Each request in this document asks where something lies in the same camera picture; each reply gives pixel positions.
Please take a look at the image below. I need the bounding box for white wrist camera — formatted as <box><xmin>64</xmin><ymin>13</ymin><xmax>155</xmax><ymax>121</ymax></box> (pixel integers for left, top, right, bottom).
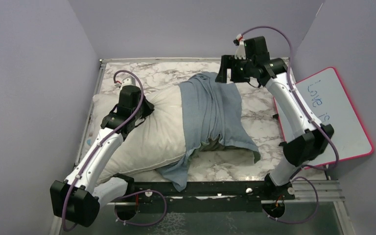
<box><xmin>233</xmin><ymin>34</ymin><xmax>247</xmax><ymax>60</ymax></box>
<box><xmin>115</xmin><ymin>76</ymin><xmax>136</xmax><ymax>89</ymax></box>

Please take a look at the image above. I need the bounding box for aluminium table frame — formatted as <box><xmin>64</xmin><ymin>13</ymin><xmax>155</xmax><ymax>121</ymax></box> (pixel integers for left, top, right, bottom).
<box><xmin>48</xmin><ymin>57</ymin><xmax>356</xmax><ymax>235</ymax></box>

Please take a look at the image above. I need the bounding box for pink framed whiteboard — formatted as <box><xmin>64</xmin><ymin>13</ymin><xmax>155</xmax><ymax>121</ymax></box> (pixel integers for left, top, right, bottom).
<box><xmin>266</xmin><ymin>67</ymin><xmax>374</xmax><ymax>161</ymax></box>

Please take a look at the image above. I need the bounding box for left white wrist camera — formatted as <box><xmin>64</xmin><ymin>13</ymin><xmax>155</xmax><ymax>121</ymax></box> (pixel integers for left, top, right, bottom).
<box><xmin>115</xmin><ymin>76</ymin><xmax>136</xmax><ymax>89</ymax></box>

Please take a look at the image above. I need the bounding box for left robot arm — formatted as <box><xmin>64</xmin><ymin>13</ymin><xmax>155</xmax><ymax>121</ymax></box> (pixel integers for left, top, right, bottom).
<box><xmin>50</xmin><ymin>85</ymin><xmax>154</xmax><ymax>227</ymax></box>

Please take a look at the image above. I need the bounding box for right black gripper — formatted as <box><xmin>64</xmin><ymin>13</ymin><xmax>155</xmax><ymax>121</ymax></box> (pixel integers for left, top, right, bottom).
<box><xmin>215</xmin><ymin>54</ymin><xmax>256</xmax><ymax>83</ymax></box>

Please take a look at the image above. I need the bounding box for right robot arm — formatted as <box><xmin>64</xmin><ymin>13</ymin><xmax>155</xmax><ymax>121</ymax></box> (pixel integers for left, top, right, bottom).
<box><xmin>216</xmin><ymin>34</ymin><xmax>334</xmax><ymax>199</ymax></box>

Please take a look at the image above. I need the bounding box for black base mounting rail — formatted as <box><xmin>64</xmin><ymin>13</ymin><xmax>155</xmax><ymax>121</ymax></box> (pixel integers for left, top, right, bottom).
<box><xmin>103</xmin><ymin>180</ymin><xmax>296</xmax><ymax>214</ymax></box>

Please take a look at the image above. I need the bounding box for patchwork and blue pillowcase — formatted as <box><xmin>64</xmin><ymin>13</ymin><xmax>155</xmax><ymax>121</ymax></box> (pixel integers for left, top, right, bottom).
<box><xmin>157</xmin><ymin>71</ymin><xmax>261</xmax><ymax>192</ymax></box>

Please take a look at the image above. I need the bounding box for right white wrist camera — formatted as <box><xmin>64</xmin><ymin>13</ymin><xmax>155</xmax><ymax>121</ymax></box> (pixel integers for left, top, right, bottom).
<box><xmin>233</xmin><ymin>34</ymin><xmax>247</xmax><ymax>60</ymax></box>

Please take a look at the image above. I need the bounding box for white pillow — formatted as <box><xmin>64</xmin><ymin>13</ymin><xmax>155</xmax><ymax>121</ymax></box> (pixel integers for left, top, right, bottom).
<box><xmin>97</xmin><ymin>85</ymin><xmax>186</xmax><ymax>184</ymax></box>

